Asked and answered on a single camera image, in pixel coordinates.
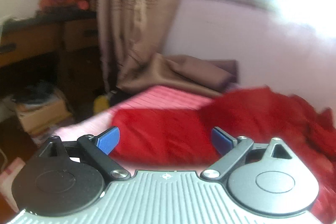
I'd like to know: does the brown folded blanket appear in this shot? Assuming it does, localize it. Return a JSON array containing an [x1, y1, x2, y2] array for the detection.
[[117, 53, 238, 97]]

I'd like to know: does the brown patterned curtain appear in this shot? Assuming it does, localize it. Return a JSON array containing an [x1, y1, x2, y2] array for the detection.
[[97, 0, 179, 93]]

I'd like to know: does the cardboard box on floor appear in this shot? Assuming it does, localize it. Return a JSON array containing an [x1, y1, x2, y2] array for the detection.
[[14, 88, 72, 134]]

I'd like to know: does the wooden desk with drawers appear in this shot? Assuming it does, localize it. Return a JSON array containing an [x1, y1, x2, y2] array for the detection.
[[1, 12, 104, 116]]

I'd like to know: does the yellow object on floor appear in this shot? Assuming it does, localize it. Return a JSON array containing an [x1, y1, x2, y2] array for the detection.
[[93, 94, 110, 115]]

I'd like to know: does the pink striped bed sheet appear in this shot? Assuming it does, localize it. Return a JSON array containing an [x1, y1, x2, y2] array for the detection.
[[54, 85, 212, 141]]

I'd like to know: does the red puffer jacket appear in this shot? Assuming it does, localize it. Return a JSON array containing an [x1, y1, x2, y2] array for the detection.
[[110, 88, 335, 223]]

